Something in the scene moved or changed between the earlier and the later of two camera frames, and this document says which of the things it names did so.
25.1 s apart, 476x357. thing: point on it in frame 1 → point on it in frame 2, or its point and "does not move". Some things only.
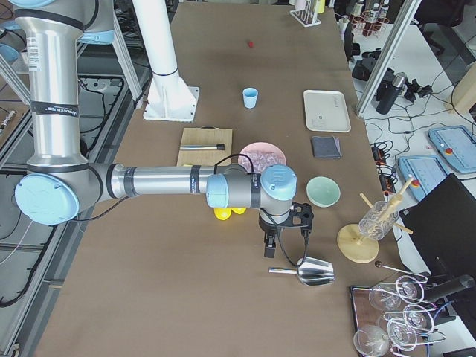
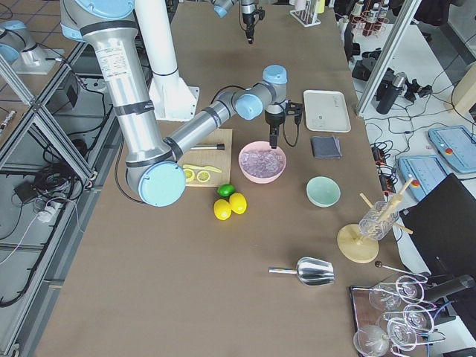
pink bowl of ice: (262, 154) does not move
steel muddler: (219, 146) does not move
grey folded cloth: (326, 147) does not move
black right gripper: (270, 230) → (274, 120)
